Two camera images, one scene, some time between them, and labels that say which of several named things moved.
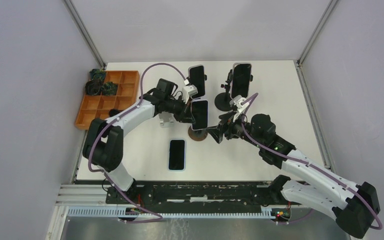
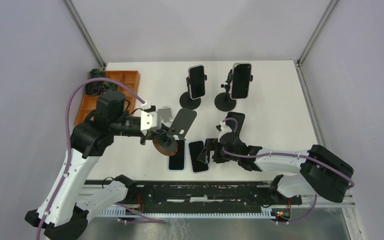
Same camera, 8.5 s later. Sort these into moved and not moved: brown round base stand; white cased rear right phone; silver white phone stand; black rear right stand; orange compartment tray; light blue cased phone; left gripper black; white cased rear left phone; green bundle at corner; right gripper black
Moved: left gripper black; right gripper black; brown round base stand
Not moved: silver white phone stand; black rear right stand; light blue cased phone; orange compartment tray; white cased rear left phone; white cased rear right phone; green bundle at corner
